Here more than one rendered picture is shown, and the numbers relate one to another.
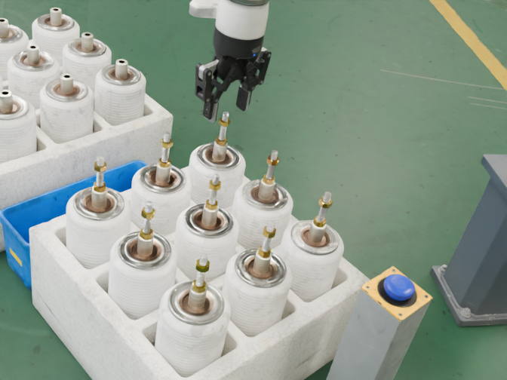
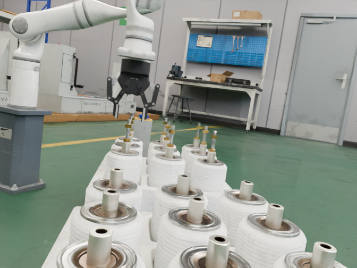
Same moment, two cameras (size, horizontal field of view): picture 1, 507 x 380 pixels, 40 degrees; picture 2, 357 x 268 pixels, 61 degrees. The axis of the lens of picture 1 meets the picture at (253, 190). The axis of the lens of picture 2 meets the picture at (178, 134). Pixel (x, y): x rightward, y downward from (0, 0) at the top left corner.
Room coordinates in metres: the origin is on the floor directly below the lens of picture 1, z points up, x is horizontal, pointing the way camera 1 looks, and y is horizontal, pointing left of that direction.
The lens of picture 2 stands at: (1.48, 0.71, 0.42)
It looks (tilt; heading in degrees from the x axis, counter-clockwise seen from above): 7 degrees down; 222
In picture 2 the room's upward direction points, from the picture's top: 8 degrees clockwise
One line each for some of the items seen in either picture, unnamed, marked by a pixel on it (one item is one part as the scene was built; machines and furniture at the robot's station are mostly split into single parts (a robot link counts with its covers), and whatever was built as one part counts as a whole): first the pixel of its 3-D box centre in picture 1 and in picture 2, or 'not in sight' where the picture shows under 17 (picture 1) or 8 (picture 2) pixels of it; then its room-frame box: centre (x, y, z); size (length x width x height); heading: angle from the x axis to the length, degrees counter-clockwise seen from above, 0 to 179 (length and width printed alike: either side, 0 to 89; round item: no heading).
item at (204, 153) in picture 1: (218, 157); (125, 152); (0.97, 0.07, 0.25); 0.08 x 0.08 x 0.01
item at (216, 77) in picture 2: not in sight; (220, 77); (-3.10, -2.57, 0.87); 0.40 x 0.30 x 0.23; 95
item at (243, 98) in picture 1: (243, 99); (117, 111); (0.99, 0.05, 0.36); 0.02 x 0.01 x 0.04; 50
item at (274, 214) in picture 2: not in sight; (274, 216); (1.05, 0.54, 0.26); 0.02 x 0.02 x 0.03
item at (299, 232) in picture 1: (314, 237); (129, 139); (0.81, -0.11, 0.25); 0.08 x 0.08 x 0.01
